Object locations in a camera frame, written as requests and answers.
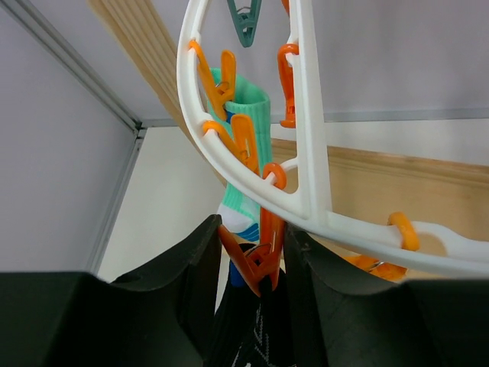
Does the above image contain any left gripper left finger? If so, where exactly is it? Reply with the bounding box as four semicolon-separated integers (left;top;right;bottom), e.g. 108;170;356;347
1;215;221;366

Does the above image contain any orange clothes peg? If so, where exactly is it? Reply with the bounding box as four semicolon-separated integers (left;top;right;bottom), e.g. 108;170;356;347
218;207;285;297

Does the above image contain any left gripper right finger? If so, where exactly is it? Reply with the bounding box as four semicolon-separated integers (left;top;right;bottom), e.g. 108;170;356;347
283;226;488;366

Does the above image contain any mint green sock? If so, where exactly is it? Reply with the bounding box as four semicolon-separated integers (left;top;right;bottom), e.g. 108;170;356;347
206;67;274;245

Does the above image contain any white round clip hanger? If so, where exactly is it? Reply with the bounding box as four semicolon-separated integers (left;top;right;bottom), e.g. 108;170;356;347
176;1;488;277

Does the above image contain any black white striped sock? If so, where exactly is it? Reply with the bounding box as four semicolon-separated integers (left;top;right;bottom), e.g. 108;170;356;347
204;262;296;366

